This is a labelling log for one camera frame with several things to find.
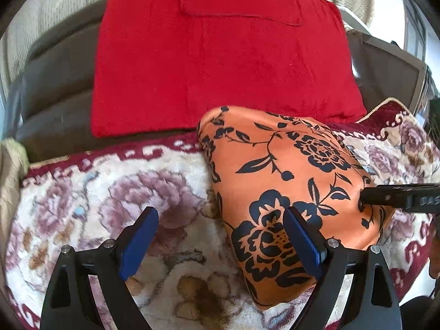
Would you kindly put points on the floral plush blanket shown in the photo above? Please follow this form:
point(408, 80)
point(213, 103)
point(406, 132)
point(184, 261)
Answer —
point(113, 196)

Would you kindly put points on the orange floral cloth garment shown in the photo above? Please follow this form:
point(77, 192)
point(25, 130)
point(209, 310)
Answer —
point(292, 178)

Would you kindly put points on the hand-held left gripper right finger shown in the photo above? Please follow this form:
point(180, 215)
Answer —
point(304, 244)

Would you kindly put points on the beige crumpled cloth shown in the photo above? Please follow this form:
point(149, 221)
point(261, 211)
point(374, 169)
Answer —
point(12, 172)

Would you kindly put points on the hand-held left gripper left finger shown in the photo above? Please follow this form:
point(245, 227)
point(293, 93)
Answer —
point(137, 244)

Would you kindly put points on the window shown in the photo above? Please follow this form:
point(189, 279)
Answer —
point(414, 27)

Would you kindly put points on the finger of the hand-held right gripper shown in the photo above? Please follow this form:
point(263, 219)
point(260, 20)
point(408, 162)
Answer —
point(385, 196)

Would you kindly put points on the grey framed furniture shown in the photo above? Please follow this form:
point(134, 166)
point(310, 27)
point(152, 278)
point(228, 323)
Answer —
point(385, 62)

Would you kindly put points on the dark leather sofa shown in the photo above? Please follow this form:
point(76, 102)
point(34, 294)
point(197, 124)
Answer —
point(55, 92)

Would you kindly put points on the red cushion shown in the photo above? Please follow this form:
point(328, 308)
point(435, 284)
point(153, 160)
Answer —
point(220, 65)

